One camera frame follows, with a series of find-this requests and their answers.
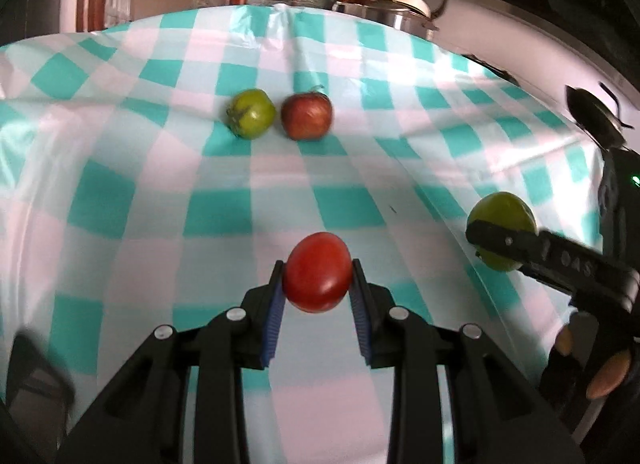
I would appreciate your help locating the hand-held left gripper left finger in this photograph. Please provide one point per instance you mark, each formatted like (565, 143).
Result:
(272, 314)

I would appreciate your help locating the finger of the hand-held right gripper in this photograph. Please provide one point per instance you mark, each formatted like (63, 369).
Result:
(540, 251)

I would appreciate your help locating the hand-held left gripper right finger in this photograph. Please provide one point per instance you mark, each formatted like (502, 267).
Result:
(361, 314)

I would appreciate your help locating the smooth green tomato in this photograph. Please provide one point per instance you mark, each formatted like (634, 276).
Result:
(505, 211)

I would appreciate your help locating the large red tomato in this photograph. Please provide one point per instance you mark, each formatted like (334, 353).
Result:
(317, 271)

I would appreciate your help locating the person's right hand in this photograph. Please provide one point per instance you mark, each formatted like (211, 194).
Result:
(607, 374)

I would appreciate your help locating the black round utensil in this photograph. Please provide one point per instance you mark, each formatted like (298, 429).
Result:
(595, 119)

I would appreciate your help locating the teal white checked tablecloth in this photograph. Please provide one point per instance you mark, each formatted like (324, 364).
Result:
(150, 169)

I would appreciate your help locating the red apple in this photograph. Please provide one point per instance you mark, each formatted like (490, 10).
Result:
(306, 117)

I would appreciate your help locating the green tomato with calyx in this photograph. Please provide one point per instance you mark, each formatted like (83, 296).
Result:
(252, 112)

